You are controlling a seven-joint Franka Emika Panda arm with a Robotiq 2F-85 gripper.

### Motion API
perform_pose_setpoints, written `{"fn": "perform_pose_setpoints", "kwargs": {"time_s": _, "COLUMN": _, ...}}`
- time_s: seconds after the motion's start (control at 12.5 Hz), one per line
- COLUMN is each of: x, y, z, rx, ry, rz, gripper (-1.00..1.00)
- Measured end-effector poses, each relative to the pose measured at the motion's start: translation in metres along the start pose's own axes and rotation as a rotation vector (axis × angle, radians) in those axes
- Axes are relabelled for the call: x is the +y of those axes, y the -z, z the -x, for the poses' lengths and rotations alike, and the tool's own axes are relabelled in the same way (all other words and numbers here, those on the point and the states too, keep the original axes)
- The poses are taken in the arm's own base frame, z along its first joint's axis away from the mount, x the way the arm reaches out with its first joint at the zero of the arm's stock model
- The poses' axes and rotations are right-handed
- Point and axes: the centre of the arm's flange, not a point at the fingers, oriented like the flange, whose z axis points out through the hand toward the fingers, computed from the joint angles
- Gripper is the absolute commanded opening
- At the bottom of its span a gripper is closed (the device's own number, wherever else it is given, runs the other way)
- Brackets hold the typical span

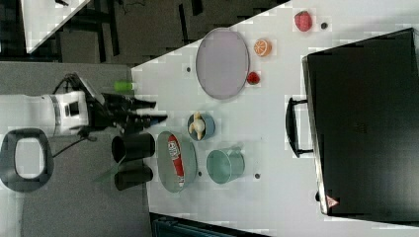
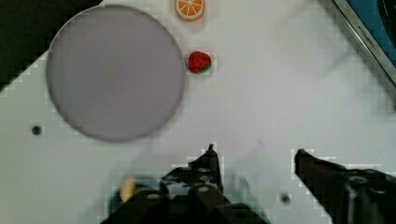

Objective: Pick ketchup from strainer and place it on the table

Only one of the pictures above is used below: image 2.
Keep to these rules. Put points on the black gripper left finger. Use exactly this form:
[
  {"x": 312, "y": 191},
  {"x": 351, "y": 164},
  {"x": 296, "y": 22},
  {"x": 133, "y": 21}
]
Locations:
[{"x": 192, "y": 195}]

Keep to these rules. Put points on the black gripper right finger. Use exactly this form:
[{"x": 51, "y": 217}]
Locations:
[{"x": 349, "y": 196}]

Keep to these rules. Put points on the teal green cup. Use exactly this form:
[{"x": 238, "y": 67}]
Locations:
[{"x": 238, "y": 190}]

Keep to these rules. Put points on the small red strawberry toy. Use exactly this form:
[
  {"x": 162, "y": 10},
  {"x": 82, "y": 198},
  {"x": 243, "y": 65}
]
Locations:
[{"x": 199, "y": 62}]

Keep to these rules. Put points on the grey round plate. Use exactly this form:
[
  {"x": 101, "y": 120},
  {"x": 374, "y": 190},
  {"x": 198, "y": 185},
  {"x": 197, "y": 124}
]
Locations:
[{"x": 114, "y": 73}]

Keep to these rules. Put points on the black toaster oven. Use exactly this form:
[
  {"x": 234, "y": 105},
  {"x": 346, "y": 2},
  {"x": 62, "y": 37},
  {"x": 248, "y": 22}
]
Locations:
[{"x": 371, "y": 25}]

